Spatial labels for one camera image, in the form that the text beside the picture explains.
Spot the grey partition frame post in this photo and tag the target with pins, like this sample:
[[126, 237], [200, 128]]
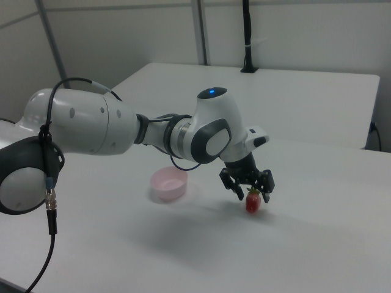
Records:
[[54, 39], [201, 30]]

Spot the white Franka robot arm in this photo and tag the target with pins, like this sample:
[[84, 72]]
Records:
[[91, 125]]

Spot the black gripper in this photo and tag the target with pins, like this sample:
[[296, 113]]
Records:
[[242, 168]]

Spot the red strawberry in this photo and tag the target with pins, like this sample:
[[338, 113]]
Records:
[[253, 202]]

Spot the pink plastic bowl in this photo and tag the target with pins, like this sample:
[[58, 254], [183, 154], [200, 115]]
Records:
[[168, 186]]

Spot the black camera stand pole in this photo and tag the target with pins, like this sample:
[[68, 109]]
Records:
[[247, 33]]

